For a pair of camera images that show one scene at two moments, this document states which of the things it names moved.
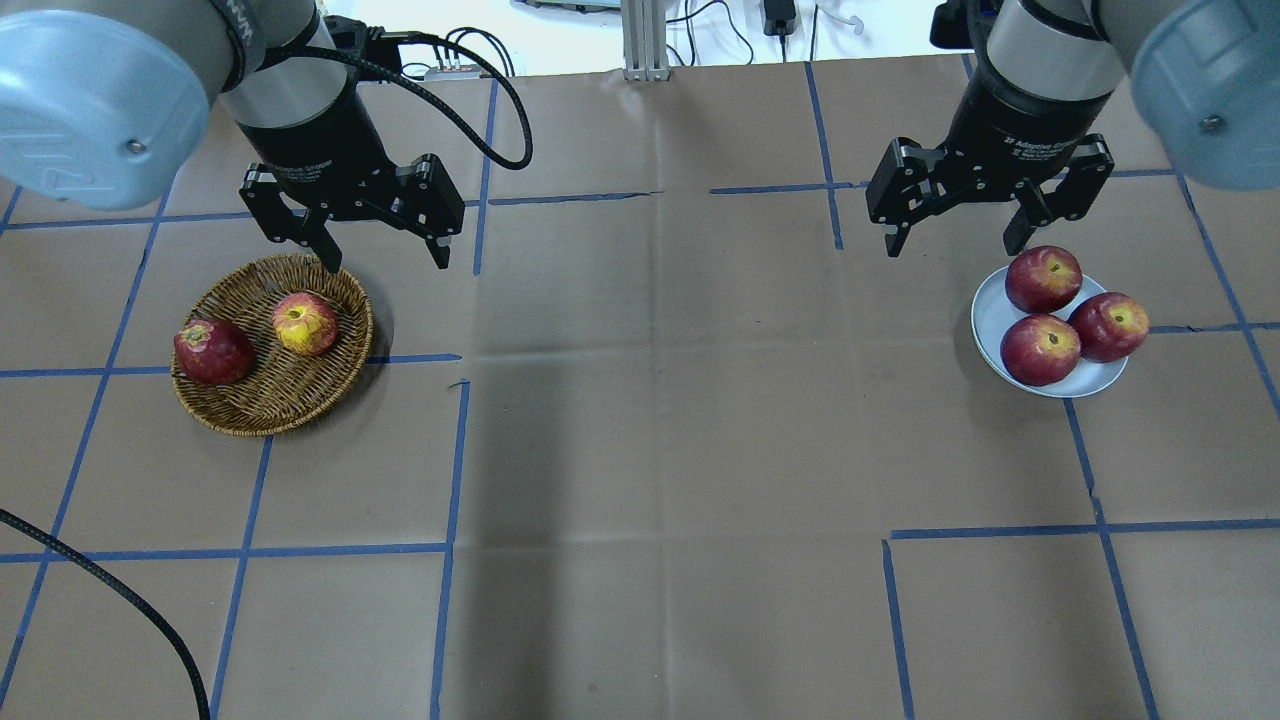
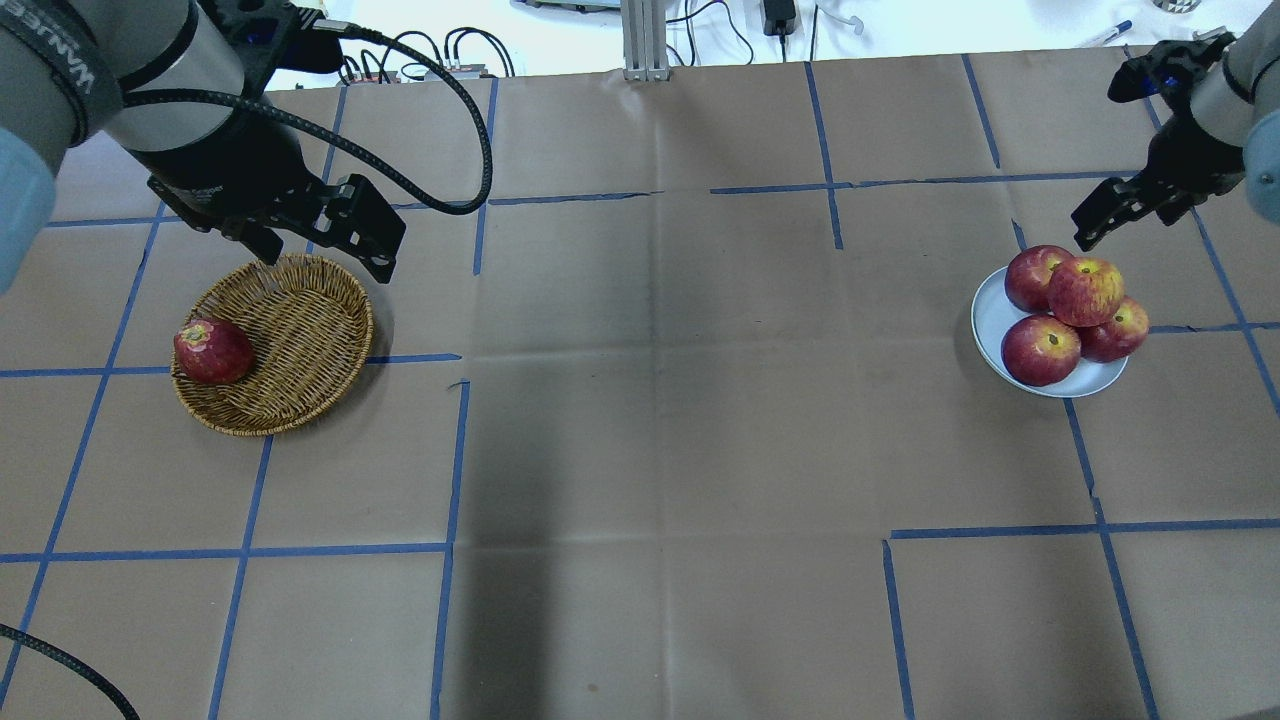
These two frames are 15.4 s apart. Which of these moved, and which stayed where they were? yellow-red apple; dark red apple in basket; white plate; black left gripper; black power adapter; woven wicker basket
Moved: black left gripper; yellow-red apple
Stayed: woven wicker basket; black power adapter; white plate; dark red apple in basket
